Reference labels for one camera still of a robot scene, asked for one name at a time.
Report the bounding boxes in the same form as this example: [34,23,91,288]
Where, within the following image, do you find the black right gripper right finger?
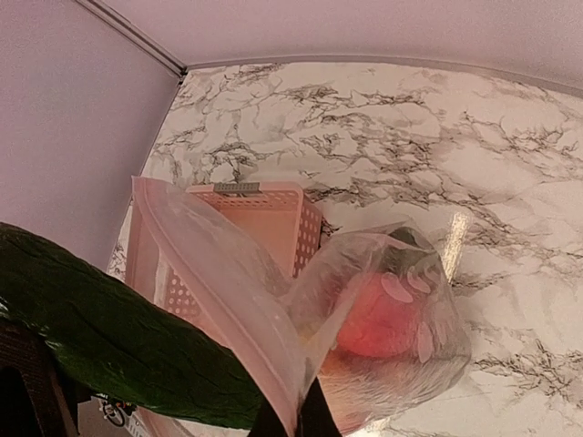
[298,379,342,437]

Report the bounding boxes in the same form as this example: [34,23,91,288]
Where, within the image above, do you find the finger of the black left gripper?
[1,321,77,436]

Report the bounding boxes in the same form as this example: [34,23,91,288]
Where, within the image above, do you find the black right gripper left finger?
[248,396,288,437]

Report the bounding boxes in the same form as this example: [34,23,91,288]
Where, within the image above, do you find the dark green cucumber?
[1,223,261,430]

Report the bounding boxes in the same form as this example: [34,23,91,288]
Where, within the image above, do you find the clear zip top bag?
[130,175,473,437]

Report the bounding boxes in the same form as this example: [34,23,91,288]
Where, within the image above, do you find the red bumpy fruit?
[337,272,435,362]

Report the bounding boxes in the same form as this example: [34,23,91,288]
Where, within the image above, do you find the pink perforated plastic basket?
[126,178,321,435]

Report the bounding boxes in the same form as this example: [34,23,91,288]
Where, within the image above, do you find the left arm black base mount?
[93,393,138,428]

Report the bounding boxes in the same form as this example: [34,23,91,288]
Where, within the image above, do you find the left rear aluminium frame post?
[76,0,188,80]

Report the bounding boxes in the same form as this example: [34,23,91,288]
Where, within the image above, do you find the rear aluminium table rail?
[185,55,582,96]

